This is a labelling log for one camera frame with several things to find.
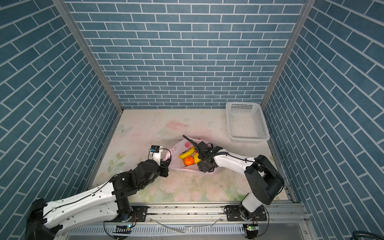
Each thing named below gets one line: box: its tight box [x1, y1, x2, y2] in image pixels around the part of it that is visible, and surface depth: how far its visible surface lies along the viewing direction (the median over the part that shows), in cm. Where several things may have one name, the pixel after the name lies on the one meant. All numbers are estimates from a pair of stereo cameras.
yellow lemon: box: [194, 152, 202, 164], surface depth 90 cm
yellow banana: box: [178, 147, 196, 160], surface depth 95 cm
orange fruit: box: [183, 155, 195, 166], surface depth 91 cm
